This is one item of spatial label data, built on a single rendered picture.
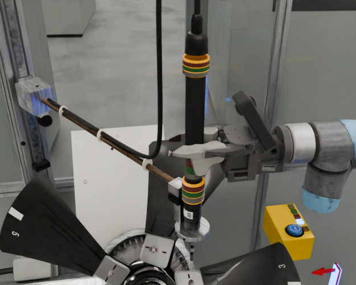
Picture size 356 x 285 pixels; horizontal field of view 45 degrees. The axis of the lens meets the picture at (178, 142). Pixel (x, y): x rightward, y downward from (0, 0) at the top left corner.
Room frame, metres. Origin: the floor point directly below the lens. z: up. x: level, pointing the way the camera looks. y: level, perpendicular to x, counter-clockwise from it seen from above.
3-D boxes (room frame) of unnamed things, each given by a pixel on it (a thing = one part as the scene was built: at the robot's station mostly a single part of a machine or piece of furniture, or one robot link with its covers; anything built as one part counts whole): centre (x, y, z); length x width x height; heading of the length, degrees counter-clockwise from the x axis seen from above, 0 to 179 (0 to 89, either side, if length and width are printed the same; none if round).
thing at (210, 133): (0.68, -0.03, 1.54); 0.09 x 0.03 x 0.06; 89
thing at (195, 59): (0.65, -0.03, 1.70); 0.04 x 0.04 x 0.03
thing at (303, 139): (0.69, -0.22, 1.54); 0.08 x 0.05 x 0.08; 9
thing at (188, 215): (0.65, -0.03, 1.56); 0.04 x 0.04 x 0.46
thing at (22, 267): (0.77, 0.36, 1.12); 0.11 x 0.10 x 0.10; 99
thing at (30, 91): (1.10, 0.40, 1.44); 0.10 x 0.07 x 0.08; 44
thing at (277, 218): (1.00, -0.34, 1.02); 0.16 x 0.10 x 0.11; 9
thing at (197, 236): (0.66, -0.02, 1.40); 0.09 x 0.07 x 0.10; 44
